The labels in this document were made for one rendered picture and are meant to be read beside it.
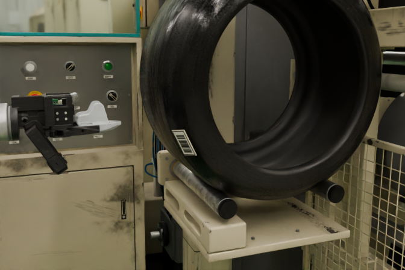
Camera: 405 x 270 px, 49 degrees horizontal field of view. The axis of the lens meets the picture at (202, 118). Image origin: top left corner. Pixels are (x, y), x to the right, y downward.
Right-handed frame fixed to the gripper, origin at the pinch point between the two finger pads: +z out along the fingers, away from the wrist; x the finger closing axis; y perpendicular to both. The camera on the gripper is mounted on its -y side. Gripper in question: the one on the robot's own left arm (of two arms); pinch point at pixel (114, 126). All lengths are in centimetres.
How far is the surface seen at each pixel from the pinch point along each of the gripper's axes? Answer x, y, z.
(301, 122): 14, -5, 55
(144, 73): 5.2, 10.6, 7.9
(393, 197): 45, -46, 122
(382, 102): 45, -5, 113
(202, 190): 0.1, -16.4, 20.0
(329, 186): -9, -16, 49
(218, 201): -8.9, -16.1, 20.2
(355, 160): 25, -21, 85
